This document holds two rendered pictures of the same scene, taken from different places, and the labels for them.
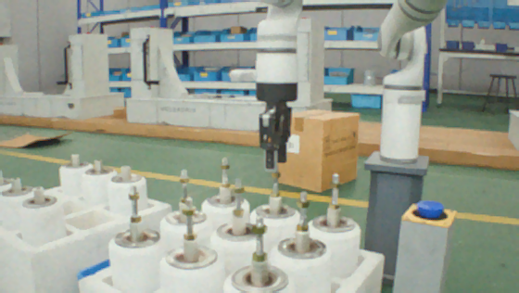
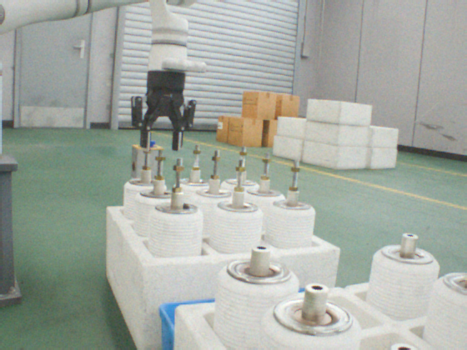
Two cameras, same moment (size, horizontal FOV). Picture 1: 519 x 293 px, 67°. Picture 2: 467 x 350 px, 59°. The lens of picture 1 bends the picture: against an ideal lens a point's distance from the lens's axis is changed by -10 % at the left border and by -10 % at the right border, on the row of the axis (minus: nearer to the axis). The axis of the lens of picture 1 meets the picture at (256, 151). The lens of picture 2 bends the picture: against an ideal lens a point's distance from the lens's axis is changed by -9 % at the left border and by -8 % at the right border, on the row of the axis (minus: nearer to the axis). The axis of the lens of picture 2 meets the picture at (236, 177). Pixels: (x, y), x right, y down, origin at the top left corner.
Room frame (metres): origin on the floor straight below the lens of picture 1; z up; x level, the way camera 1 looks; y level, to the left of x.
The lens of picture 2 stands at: (1.43, 0.54, 0.44)
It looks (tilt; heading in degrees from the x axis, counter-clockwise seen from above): 9 degrees down; 211
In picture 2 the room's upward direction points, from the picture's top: 5 degrees clockwise
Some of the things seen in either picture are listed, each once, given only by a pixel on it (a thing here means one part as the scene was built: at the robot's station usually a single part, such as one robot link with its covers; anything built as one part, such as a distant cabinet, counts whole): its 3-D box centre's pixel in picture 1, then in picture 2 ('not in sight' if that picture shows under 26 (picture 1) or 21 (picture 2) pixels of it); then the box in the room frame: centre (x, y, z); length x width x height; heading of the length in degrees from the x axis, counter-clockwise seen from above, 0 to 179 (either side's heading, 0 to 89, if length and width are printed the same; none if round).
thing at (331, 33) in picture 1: (336, 33); not in sight; (5.48, -1.01, 0.90); 0.50 x 0.38 x 0.21; 155
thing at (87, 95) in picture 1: (45, 75); not in sight; (4.03, 2.08, 0.45); 1.61 x 0.57 x 0.74; 65
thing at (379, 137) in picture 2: not in sight; (368, 136); (-2.56, -0.50, 0.27); 0.39 x 0.39 x 0.18; 67
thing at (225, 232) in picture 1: (238, 232); (213, 193); (0.67, 0.03, 0.25); 0.08 x 0.08 x 0.01
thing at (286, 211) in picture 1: (275, 211); (158, 194); (0.77, -0.04, 0.25); 0.08 x 0.08 x 0.01
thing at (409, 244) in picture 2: (39, 196); (408, 247); (0.80, 0.46, 0.26); 0.02 x 0.02 x 0.03
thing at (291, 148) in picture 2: not in sight; (302, 148); (-2.36, -1.06, 0.09); 0.39 x 0.39 x 0.18; 66
